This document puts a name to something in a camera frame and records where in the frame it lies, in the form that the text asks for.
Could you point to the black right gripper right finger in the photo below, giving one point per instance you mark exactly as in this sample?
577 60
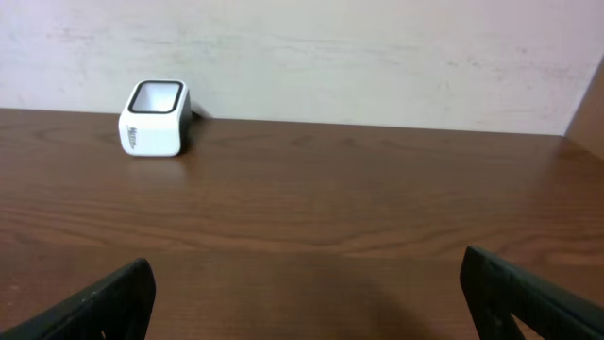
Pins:
498 293

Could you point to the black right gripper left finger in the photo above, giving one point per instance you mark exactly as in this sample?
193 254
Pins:
117 307

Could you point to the white barcode scanner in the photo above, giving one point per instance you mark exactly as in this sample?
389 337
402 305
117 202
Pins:
155 121

